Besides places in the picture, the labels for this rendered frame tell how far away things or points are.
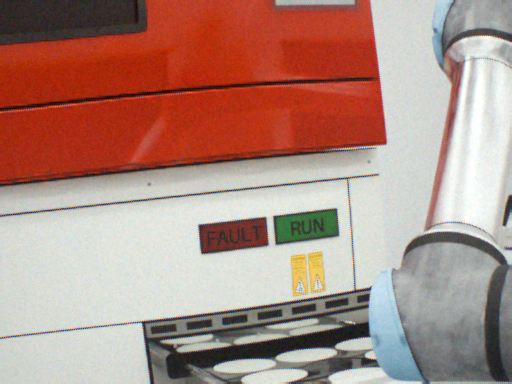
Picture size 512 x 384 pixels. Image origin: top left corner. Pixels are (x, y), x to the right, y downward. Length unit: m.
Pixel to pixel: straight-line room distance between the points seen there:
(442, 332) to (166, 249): 0.83
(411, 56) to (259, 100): 1.97
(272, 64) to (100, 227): 0.38
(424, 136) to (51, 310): 2.21
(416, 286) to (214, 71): 0.79
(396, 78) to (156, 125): 2.03
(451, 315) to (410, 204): 2.66
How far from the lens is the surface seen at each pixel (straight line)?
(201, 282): 1.73
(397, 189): 3.58
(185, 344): 1.72
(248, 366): 1.65
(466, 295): 0.96
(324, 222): 1.80
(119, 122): 1.63
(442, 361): 0.97
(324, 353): 1.70
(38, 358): 1.67
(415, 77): 3.64
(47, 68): 1.61
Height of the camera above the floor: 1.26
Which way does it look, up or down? 3 degrees down
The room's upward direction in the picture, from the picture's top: 5 degrees counter-clockwise
